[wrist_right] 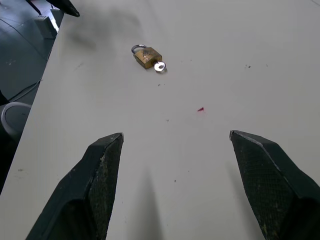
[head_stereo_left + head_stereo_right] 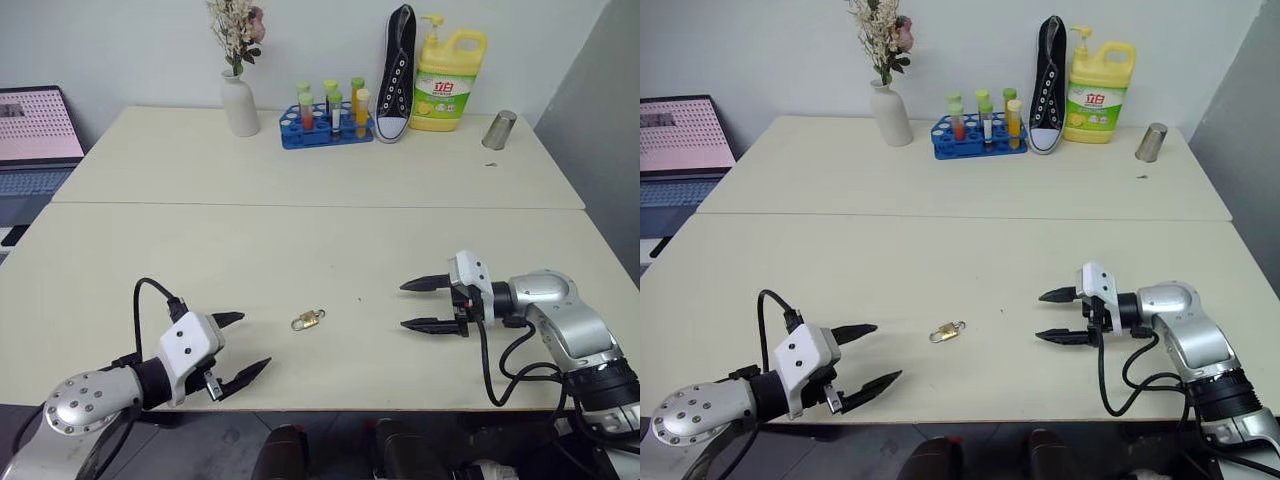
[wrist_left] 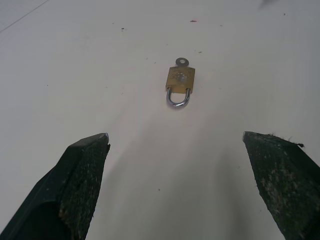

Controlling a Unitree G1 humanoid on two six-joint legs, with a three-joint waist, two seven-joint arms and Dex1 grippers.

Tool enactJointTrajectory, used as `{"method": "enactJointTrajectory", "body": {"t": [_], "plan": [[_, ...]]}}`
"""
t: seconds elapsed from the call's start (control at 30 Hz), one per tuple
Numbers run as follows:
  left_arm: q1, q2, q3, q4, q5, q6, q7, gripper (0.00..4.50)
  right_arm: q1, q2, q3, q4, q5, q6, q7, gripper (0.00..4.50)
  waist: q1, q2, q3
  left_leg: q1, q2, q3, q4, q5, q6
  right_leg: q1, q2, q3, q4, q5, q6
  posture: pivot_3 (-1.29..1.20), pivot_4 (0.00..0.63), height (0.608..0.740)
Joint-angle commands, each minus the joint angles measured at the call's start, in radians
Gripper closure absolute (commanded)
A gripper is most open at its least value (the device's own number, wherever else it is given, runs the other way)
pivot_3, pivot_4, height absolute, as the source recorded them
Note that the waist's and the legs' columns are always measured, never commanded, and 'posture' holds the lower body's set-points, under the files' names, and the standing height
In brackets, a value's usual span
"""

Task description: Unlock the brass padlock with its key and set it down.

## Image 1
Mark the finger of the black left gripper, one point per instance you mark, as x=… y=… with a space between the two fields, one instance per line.
x=65 y=7

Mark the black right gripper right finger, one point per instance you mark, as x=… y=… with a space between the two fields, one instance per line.
x=270 y=185

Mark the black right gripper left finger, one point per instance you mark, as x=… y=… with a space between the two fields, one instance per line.
x=82 y=190

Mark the silver key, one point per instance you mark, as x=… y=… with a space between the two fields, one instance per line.
x=159 y=66

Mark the brass padlock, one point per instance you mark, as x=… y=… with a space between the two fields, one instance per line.
x=146 y=56

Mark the white round base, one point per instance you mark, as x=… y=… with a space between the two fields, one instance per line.
x=13 y=117

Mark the small red mark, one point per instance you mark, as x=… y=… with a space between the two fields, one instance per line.
x=200 y=109

